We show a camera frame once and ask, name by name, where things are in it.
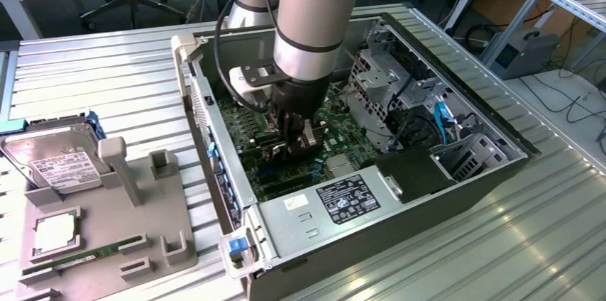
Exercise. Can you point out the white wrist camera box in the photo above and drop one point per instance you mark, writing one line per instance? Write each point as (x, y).
(248, 88)

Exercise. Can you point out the silver hard disk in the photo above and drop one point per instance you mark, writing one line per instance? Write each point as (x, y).
(56, 169)

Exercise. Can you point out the metal disk bay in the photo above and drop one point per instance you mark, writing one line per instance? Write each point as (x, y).
(472, 159)

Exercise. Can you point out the green RAM stick on rack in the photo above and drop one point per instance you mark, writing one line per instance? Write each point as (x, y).
(80, 255)

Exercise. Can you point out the black plastic air shroud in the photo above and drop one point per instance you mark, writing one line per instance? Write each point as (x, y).
(416, 173)

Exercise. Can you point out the grey parts rack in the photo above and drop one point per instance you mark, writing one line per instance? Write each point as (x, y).
(104, 265)

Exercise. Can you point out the black office chair base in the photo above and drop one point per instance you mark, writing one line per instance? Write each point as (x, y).
(129, 8)

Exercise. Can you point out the metal drive cage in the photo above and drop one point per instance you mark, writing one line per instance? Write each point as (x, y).
(378, 84)

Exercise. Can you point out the blue disk caddy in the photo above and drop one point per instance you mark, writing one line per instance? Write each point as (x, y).
(96, 123)

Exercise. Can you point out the green motherboard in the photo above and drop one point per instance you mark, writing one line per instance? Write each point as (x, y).
(340, 127)

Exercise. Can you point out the silver chipset heatsink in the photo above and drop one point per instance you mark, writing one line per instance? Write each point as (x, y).
(343, 166)

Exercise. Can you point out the open dark PC case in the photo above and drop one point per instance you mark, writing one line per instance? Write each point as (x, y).
(426, 230)

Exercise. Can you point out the CPU chip with silver lid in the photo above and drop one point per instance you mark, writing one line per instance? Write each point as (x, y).
(56, 231)

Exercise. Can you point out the grey power supply unit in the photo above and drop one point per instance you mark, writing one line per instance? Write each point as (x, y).
(294, 226)

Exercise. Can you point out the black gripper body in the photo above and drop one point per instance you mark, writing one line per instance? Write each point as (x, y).
(298, 98)

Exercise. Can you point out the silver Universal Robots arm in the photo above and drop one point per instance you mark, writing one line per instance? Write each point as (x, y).
(312, 20)

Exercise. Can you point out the graphics card with metal bracket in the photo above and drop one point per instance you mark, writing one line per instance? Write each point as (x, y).
(276, 153)

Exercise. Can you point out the blue case latch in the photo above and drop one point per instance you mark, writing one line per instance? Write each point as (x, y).
(237, 247)

